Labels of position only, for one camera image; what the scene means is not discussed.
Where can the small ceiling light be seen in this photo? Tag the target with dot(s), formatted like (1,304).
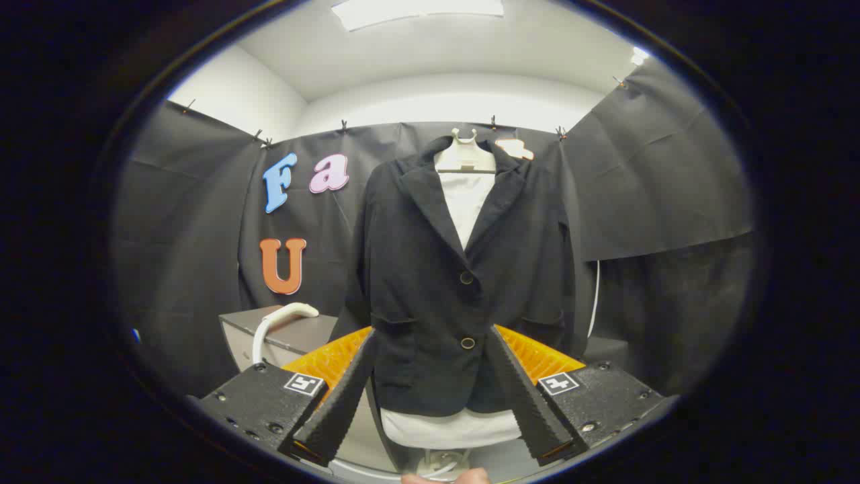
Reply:
(639,56)

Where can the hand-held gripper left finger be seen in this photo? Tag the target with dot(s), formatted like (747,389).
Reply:
(336,417)

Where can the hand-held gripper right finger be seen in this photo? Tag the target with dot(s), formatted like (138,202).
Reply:
(531,410)

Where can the white plastic hanger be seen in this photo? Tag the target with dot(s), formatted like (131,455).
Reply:
(463,158)

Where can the long ceiling light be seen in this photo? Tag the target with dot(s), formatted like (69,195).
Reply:
(416,10)

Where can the white garment steamer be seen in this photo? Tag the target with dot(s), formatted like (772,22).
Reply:
(265,329)

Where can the black backdrop cloth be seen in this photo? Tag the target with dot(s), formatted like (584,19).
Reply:
(672,168)

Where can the white mannequin stand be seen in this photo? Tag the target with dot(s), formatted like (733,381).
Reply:
(437,464)

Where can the black blazer jacket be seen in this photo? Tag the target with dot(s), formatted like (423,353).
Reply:
(416,282)

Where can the white mannequin torso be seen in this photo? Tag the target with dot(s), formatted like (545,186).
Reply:
(463,202)

